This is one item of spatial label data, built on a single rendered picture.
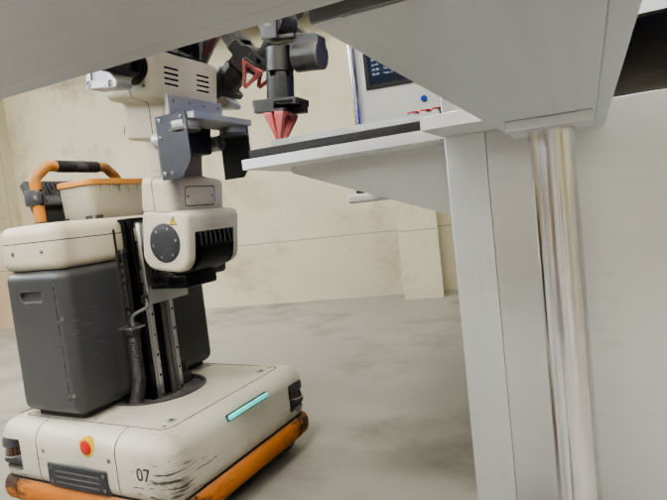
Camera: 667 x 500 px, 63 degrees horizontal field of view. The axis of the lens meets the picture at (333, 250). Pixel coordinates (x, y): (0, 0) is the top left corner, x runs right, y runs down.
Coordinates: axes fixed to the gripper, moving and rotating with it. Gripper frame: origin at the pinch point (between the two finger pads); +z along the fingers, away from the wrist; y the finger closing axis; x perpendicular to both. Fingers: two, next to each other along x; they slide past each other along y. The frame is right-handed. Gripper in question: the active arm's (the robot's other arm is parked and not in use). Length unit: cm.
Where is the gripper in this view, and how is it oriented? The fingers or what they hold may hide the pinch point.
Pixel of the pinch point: (282, 145)
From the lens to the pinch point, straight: 116.9
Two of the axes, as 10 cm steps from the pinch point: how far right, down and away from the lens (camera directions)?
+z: 0.2, 9.9, 1.1
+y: 9.1, 0.3, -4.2
